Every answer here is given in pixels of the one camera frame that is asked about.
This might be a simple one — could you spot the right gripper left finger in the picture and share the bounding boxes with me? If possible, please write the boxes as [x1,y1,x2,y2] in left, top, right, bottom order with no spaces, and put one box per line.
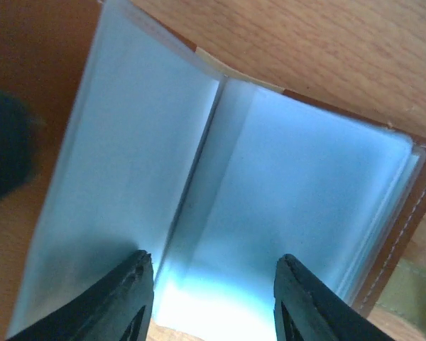
[9,250,154,340]

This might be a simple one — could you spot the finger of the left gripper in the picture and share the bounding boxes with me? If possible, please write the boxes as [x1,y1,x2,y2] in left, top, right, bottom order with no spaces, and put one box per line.
[0,90,38,199]

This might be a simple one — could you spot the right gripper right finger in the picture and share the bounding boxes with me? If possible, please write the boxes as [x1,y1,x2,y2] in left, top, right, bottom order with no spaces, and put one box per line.
[273,254,392,340]

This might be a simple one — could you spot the brown leather card holder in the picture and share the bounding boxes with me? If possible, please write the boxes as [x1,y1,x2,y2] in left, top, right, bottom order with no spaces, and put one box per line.
[8,1,426,340]

